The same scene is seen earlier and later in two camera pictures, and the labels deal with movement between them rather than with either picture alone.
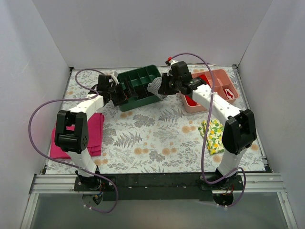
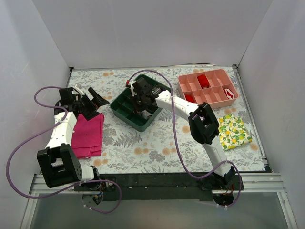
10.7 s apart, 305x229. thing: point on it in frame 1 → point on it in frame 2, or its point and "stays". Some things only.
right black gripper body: (164, 85) → (139, 101)
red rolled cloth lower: (191, 102) stays
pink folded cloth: (95, 126) stays
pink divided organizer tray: (218, 80) stays
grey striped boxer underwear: (154, 87) → (145, 114)
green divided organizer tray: (135, 83) → (123, 106)
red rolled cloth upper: (203, 77) stays
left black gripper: (122, 94) → (88, 105)
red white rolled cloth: (229, 94) stays
